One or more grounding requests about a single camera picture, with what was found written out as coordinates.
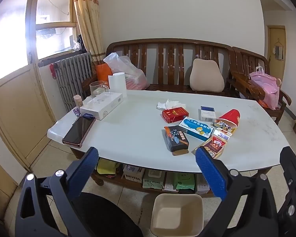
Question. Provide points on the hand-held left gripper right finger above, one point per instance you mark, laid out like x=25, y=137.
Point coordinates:
x=209, y=175

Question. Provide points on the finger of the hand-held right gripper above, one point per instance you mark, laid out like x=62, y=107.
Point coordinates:
x=294, y=167

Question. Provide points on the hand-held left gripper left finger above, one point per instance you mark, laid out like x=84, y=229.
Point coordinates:
x=85, y=167

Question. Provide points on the red and gold carton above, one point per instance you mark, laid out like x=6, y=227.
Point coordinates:
x=214, y=147

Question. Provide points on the black printed box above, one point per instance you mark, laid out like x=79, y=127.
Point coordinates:
x=176, y=139

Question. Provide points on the cream plastic waste bin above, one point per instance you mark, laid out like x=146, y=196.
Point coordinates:
x=176, y=217

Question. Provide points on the red paper cup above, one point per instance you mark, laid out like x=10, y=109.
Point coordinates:
x=229, y=117

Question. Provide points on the red cigarette box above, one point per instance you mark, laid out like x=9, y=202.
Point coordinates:
x=175, y=114

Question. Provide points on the white tissue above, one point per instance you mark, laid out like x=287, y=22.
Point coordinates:
x=166, y=104

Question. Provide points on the plain white box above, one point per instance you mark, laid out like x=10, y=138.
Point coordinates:
x=202, y=184

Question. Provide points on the yellow cloth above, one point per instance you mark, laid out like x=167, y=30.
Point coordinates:
x=107, y=166

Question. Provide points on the green pack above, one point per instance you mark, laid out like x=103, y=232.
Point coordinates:
x=185, y=181

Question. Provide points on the dark smartphone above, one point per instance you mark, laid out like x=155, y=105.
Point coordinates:
x=77, y=132

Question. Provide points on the small colourful pack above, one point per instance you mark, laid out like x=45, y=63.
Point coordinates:
x=222, y=134

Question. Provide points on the white printed box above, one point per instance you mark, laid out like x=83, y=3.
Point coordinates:
x=133, y=175

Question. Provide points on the blue and white medicine box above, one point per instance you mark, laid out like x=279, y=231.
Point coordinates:
x=194, y=127

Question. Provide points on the small blue case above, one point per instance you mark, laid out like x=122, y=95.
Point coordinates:
x=87, y=115

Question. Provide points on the small purple packet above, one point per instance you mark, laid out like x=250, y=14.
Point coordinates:
x=76, y=111

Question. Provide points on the baby wipes pack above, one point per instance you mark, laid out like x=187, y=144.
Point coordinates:
x=153, y=180

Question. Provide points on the small white and blue box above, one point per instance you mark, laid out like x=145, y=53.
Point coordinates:
x=208, y=114

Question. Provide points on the white tissue box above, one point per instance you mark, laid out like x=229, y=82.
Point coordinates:
x=101, y=106

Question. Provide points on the white top coffee table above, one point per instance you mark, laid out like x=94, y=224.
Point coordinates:
x=138, y=128

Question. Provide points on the small beige bottle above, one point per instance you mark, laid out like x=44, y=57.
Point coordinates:
x=77, y=101

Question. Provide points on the glass mug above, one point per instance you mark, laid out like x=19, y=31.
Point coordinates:
x=96, y=88

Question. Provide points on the pink plastic bag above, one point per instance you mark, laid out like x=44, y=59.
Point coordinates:
x=266, y=86

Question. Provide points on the white paper towel roll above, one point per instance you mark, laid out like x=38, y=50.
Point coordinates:
x=117, y=84

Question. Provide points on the grey radiator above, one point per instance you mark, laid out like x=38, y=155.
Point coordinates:
x=71, y=79

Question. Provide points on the orange bag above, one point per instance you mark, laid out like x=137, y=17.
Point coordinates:
x=103, y=72

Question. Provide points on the cream balcony door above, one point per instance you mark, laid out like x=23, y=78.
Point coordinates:
x=12, y=103

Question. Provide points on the beige cushion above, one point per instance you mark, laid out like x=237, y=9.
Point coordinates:
x=207, y=76

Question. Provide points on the wooden armchair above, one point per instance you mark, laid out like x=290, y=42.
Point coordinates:
x=246, y=81

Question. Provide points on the yellow room door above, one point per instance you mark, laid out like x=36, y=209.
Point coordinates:
x=273, y=68

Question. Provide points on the red tag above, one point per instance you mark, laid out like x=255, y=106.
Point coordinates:
x=52, y=70

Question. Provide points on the white plastic bag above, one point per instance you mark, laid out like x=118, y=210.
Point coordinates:
x=128, y=69

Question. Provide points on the clothes on hanger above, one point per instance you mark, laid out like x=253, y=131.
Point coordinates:
x=278, y=50

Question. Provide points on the wooden bench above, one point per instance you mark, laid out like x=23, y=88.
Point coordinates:
x=162, y=54

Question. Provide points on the cream patterned curtain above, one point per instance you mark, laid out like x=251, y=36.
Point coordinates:
x=86, y=17

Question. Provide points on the window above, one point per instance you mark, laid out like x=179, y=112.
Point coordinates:
x=54, y=12

